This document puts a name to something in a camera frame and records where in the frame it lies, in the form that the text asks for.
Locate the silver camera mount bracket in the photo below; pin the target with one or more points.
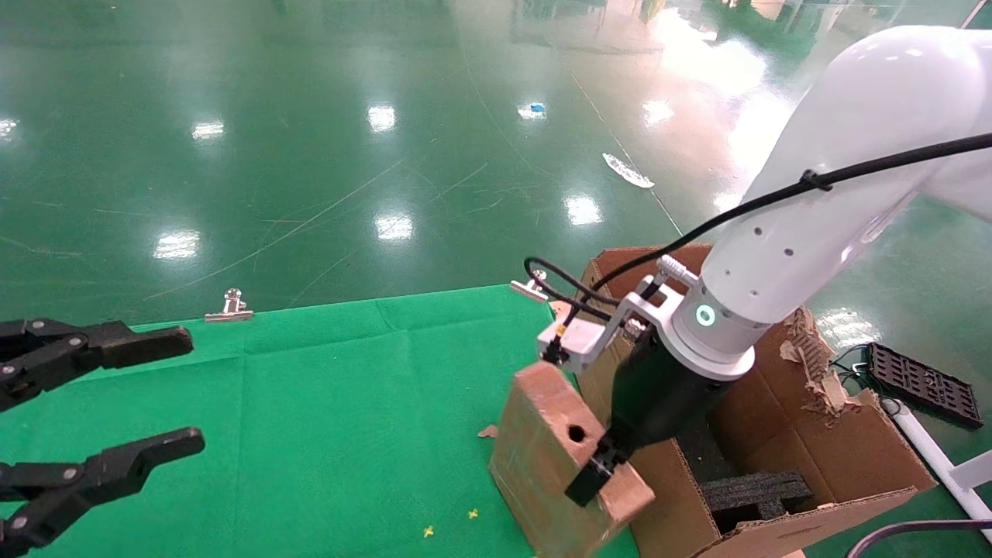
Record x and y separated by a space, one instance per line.
643 306

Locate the black plastic grid tray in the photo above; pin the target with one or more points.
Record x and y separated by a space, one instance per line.
922 384

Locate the white frame pipe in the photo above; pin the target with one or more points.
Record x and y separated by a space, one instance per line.
930 452

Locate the white paper scrap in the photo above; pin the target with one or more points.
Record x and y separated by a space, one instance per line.
628 172

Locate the large open cardboard carton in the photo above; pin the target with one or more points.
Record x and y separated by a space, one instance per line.
821 457

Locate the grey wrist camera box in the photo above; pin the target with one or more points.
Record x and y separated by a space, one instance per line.
573 341

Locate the large green table cloth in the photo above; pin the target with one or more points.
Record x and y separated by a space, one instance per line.
349 426

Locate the small cardboard scrap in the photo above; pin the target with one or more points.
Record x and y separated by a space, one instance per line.
488 432

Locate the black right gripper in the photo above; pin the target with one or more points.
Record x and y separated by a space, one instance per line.
659 395

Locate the small cardboard box with hole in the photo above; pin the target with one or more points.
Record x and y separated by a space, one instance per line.
542 457

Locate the silver binder clip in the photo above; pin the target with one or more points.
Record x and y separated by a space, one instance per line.
529 291
230 314

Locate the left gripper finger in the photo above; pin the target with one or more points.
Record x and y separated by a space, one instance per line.
132 346
116 469

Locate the blue floor scrap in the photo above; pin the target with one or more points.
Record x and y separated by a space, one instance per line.
536 107

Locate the black foam block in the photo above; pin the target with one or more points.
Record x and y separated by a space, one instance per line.
756 492

